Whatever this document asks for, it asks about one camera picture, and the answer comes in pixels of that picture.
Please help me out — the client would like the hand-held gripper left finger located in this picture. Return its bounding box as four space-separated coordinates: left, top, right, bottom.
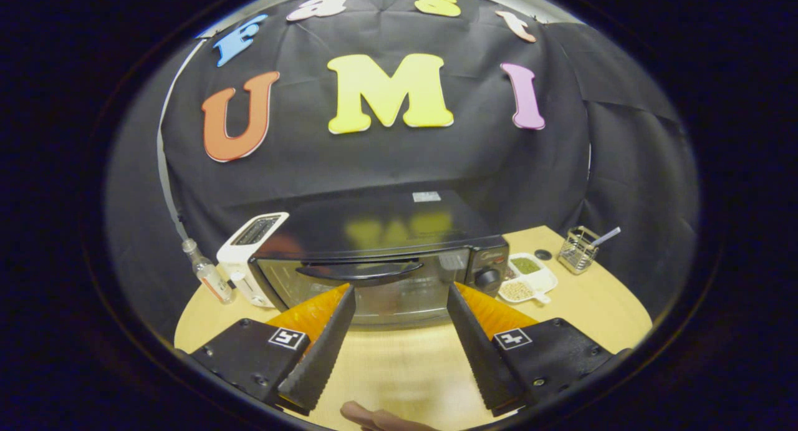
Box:
190 284 357 413

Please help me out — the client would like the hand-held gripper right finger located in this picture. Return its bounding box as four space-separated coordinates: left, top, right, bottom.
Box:
447 283 615 416

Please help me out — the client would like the black toaster oven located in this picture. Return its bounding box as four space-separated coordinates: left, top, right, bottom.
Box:
248 190 511 329

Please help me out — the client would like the white slot toaster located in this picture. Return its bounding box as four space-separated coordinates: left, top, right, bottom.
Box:
216 212 291 309

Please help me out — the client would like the white divided bean dish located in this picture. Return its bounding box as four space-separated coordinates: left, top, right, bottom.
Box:
498 253 559 305

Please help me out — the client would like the clear bottle orange label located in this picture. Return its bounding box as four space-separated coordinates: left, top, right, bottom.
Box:
181 238 236 305

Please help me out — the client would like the white spoon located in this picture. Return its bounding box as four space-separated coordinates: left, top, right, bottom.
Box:
589 226 622 248

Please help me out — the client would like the metal wire basket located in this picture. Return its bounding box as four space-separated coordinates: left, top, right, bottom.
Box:
557 226 600 275

